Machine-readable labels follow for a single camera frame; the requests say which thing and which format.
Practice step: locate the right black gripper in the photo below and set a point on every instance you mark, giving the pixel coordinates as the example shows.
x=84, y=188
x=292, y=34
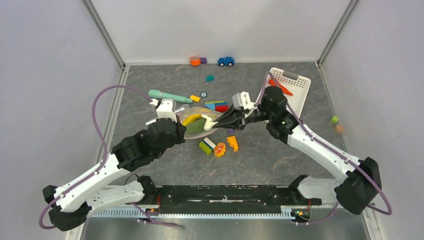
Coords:
x=231, y=114

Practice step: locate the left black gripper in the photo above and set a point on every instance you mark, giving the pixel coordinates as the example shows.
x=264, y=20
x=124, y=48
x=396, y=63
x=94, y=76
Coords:
x=181, y=131

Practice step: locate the white toy mushroom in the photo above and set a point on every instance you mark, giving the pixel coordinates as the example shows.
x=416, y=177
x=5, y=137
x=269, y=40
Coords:
x=209, y=123

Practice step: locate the yellow toy banana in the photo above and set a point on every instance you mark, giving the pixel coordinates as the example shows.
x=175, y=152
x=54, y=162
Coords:
x=191, y=118

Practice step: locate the clear polka dot zip bag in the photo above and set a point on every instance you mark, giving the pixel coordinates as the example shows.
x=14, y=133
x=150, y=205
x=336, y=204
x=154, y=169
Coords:
x=203, y=111

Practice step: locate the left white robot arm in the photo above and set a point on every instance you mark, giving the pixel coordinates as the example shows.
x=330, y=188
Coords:
x=72, y=204

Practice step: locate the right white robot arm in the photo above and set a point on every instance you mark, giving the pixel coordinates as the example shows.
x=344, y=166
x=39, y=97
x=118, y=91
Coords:
x=357, y=181

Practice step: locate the blue red green brick stack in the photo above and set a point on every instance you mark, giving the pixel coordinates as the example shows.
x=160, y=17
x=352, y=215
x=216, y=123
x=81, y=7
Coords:
x=219, y=106

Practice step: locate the orange stepped brick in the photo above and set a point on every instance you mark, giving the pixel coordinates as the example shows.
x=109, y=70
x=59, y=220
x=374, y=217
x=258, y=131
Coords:
x=232, y=141

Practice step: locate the silver toy microphone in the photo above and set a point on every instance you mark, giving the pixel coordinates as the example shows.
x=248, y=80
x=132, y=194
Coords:
x=177, y=111

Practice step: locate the orange round toy slice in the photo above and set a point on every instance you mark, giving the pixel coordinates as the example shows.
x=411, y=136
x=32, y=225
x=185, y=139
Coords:
x=220, y=150

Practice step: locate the green white blue brick stack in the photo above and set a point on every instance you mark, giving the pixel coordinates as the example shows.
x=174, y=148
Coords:
x=207, y=146

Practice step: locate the mint green toy microphone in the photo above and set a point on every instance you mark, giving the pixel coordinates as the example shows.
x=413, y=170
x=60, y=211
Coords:
x=157, y=94

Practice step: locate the small round teal gear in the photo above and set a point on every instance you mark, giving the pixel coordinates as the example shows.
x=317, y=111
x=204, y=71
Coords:
x=203, y=94

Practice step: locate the yellow small brick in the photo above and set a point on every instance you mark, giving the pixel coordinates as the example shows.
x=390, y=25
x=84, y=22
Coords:
x=195, y=98

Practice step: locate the teal small block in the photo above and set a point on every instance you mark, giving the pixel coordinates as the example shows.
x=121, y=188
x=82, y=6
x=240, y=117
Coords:
x=209, y=78

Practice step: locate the red toy chili pepper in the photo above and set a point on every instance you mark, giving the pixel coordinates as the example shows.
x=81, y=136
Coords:
x=281, y=87

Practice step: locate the blue toy car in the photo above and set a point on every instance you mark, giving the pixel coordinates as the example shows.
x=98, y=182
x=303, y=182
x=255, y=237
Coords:
x=226, y=61

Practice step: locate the orange and purple block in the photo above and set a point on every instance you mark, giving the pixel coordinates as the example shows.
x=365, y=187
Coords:
x=197, y=61

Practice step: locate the white perforated plastic basket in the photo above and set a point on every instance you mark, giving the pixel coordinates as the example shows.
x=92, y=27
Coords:
x=296, y=84

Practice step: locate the small green cube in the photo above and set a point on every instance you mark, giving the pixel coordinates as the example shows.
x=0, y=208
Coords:
x=334, y=120

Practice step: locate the tan wooden cube right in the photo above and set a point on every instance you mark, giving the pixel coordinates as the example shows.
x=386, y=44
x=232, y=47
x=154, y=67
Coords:
x=339, y=129

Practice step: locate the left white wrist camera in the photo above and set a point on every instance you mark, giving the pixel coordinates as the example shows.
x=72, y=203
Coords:
x=164, y=108

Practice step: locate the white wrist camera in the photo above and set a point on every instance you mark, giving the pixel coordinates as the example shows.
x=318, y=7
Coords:
x=241, y=101
x=164, y=108

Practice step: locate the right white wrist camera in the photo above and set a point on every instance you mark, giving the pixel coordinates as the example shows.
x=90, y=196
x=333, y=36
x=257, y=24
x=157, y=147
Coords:
x=241, y=101

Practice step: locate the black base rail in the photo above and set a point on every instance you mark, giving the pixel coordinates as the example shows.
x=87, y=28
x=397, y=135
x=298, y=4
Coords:
x=225, y=199

